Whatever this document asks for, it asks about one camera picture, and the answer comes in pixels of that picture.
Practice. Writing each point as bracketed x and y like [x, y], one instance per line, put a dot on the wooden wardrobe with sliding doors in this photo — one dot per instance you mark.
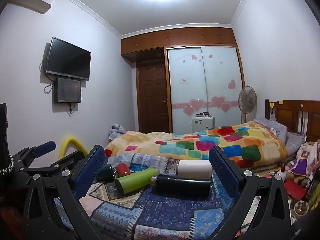
[190, 80]

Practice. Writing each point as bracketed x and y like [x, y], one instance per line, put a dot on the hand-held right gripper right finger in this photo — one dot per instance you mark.
[223, 173]

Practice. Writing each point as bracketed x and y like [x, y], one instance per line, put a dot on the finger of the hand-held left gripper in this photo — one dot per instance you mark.
[45, 147]
[72, 158]

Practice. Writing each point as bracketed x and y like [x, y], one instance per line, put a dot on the wall-mounted black television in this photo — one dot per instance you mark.
[68, 59]

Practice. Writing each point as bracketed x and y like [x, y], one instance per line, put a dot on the grey checked pillow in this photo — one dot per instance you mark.
[296, 140]

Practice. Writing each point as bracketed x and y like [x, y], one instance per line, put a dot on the yellow foam tube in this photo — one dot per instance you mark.
[65, 145]

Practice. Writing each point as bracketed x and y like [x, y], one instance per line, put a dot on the pink plastic bag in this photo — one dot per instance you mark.
[314, 157]

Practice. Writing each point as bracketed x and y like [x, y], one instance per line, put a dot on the light green insulated cup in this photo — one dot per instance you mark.
[135, 181]

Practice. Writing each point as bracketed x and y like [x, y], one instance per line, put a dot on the white cup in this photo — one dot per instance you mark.
[195, 168]

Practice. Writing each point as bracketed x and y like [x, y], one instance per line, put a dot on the white air conditioner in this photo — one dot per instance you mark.
[35, 1]

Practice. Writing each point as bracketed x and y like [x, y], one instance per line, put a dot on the red box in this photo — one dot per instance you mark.
[295, 188]

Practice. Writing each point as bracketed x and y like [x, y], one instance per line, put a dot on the glass jar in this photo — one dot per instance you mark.
[301, 208]

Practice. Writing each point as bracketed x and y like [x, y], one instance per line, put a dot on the grey crumpled cloth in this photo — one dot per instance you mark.
[116, 131]

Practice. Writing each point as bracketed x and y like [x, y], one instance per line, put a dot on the dark green cup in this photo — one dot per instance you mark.
[106, 173]

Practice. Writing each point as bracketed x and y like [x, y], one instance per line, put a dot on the blue patterned blanket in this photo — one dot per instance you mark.
[150, 212]

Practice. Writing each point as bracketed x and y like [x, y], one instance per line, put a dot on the black insulated cup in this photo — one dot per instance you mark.
[182, 183]

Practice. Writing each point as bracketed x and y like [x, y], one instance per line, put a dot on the standing electric fan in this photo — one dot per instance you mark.
[247, 100]

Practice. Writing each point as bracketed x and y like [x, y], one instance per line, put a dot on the red cup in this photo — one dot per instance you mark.
[123, 169]

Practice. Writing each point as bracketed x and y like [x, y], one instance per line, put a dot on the small black wall monitor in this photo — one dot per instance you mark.
[68, 90]

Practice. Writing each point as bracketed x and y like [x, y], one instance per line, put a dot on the brown wooden door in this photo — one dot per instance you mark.
[152, 97]

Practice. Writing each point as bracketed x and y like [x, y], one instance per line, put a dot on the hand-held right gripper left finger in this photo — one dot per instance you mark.
[90, 170]

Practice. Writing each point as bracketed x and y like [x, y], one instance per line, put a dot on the wooden bed headboard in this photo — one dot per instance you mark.
[292, 115]

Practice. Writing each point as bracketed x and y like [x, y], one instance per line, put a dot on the plush doll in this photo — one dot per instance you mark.
[300, 160]

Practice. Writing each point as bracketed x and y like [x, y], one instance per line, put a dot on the small white cabinet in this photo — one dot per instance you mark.
[203, 124]

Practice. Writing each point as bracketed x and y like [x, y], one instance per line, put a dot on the colourful patched blanket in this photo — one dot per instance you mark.
[200, 142]

